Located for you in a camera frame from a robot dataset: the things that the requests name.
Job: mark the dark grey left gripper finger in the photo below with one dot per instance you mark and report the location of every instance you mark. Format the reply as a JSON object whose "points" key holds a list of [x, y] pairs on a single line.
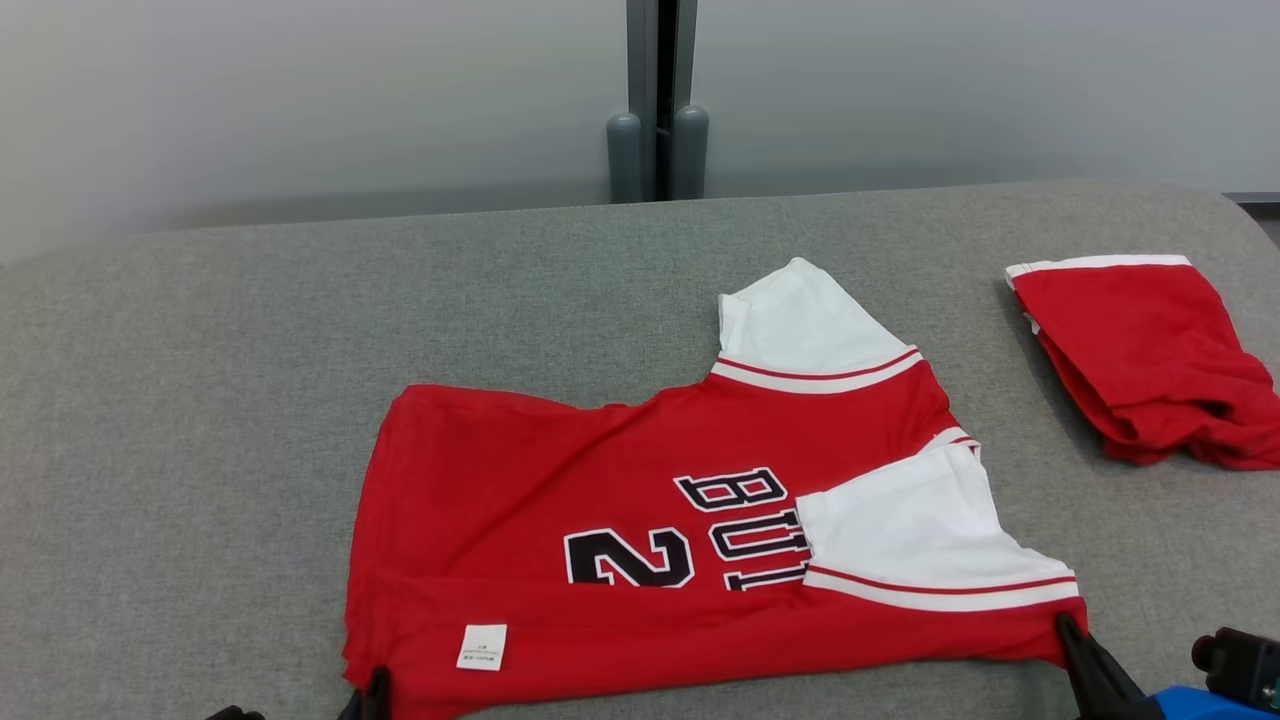
{"points": [[377, 700]]}

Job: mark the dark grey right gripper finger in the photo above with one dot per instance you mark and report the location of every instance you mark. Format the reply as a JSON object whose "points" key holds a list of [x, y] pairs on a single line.
{"points": [[1100, 680]]}

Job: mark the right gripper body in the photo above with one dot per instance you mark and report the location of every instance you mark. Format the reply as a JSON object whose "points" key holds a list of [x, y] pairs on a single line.
{"points": [[1215, 705]]}

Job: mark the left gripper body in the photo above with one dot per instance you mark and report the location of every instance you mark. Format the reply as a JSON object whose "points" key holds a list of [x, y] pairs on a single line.
{"points": [[235, 714]]}

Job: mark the red basketball jersey white sleeves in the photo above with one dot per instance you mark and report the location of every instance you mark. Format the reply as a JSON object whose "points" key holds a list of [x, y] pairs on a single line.
{"points": [[500, 480]]}

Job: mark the red shorts with white trim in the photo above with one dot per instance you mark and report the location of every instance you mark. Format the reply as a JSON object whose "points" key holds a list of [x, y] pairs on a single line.
{"points": [[1130, 350]]}

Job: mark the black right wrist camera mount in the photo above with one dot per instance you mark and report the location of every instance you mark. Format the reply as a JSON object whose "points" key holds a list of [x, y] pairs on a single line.
{"points": [[1245, 665]]}

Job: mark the grey partition post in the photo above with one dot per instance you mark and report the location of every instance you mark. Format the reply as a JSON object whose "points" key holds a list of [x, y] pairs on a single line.
{"points": [[640, 80]]}

